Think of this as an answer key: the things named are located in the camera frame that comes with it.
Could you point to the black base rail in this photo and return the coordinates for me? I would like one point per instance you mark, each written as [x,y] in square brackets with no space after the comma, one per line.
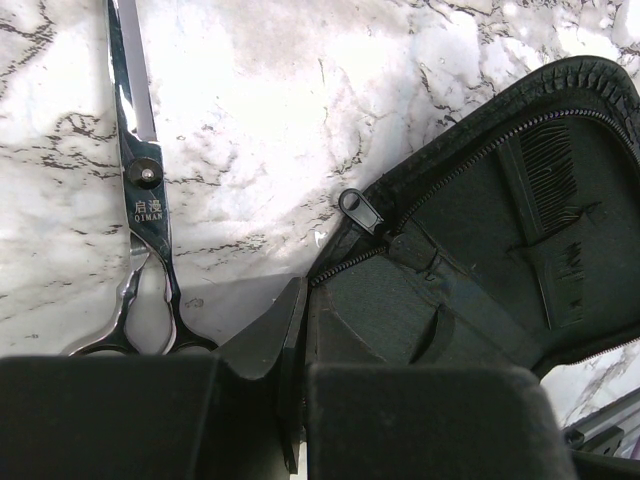
[610,431]

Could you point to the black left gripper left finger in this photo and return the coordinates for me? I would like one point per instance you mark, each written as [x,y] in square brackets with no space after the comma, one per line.
[231,414]

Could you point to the black zip tool case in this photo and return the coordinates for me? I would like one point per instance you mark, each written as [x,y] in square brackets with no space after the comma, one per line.
[439,277]

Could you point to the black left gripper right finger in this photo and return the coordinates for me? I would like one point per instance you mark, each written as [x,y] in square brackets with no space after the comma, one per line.
[383,422]

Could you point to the black hair comb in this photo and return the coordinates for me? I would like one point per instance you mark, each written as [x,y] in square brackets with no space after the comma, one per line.
[538,165]

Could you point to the silver hair scissors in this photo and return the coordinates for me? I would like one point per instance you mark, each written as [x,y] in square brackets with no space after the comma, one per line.
[144,192]

